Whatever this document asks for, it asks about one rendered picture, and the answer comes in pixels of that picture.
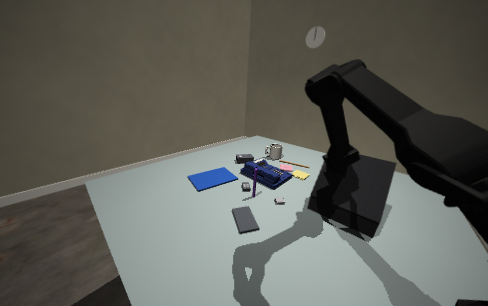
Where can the blue flat rectangular panel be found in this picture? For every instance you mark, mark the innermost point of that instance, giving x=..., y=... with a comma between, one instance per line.
x=212, y=178

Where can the grey mug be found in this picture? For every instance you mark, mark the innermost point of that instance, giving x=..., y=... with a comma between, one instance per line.
x=275, y=153

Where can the pink sticky note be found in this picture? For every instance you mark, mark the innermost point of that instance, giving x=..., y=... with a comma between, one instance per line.
x=286, y=167

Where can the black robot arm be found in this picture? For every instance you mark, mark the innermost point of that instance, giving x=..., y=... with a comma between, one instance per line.
x=439, y=152

